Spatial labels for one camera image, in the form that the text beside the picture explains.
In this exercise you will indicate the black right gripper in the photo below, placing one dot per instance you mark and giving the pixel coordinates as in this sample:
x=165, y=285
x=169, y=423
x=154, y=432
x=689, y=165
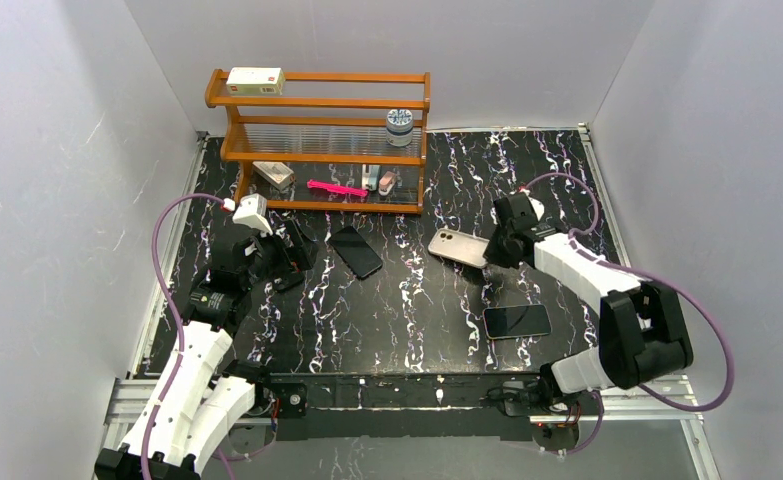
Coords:
x=497, y=244

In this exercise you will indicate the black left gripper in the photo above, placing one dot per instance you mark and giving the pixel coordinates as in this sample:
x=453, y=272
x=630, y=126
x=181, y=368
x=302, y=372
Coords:
x=289, y=250

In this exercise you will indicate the black smartphone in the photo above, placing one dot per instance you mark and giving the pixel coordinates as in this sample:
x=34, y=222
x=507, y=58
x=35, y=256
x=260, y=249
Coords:
x=356, y=253

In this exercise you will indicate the beige phone case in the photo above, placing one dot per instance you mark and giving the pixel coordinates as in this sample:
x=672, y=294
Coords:
x=459, y=247

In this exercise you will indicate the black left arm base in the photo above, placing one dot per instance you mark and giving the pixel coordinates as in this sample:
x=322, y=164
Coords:
x=272, y=400

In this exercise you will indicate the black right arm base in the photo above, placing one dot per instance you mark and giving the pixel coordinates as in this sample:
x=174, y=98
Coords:
x=561, y=434

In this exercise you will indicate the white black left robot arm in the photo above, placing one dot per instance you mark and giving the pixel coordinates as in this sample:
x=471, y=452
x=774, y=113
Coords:
x=192, y=407

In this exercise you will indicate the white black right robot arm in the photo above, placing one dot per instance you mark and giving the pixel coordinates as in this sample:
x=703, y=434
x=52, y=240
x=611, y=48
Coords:
x=641, y=329

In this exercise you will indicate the black phone with light edge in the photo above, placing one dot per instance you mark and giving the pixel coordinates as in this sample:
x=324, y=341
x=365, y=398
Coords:
x=519, y=321

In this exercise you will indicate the pink comb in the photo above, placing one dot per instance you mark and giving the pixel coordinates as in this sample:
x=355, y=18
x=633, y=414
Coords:
x=335, y=189

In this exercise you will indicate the small grey white box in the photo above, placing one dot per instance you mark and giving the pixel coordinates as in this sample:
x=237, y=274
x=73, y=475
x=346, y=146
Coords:
x=278, y=175

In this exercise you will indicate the small white blue box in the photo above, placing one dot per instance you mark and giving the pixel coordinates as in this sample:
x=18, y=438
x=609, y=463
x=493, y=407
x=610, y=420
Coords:
x=370, y=177

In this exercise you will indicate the pink white stapler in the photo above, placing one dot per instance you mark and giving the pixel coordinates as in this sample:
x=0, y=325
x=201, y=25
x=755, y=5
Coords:
x=387, y=183

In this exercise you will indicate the orange wooden shelf rack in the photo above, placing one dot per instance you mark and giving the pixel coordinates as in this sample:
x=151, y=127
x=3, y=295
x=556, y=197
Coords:
x=324, y=131

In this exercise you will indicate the round blue white tin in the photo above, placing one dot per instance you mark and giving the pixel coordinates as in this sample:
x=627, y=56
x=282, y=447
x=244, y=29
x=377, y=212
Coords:
x=399, y=127

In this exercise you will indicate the white red box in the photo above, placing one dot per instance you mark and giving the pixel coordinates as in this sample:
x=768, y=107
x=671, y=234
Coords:
x=255, y=81

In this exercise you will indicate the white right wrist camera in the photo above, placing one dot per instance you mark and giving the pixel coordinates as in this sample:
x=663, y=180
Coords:
x=536, y=205

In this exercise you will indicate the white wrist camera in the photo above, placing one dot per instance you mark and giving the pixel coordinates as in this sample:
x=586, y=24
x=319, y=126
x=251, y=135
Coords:
x=536, y=205
x=251, y=212

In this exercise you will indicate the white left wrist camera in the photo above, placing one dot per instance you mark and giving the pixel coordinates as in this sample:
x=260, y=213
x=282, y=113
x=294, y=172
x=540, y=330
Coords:
x=251, y=212

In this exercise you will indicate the aluminium front frame rail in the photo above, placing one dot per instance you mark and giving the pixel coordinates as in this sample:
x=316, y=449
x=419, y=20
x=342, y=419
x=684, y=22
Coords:
x=426, y=405

